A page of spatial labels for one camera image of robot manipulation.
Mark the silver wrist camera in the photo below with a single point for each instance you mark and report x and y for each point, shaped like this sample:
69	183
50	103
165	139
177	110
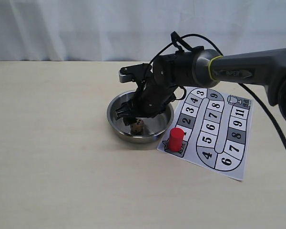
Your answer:
133	73

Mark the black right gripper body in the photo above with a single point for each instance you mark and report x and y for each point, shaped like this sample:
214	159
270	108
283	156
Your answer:
156	86

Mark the wooden die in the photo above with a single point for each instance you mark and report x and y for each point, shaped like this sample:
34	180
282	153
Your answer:
137	127

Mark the paper number game board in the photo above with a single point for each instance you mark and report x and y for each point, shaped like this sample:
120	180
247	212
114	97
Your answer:
216	128

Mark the red cylinder game piece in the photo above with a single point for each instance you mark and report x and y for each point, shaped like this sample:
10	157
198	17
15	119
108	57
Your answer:
175	139

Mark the steel round bowl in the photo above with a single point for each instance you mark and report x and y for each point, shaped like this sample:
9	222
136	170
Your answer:
152	128

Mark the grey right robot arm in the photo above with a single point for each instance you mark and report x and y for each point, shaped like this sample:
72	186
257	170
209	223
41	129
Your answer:
200	67

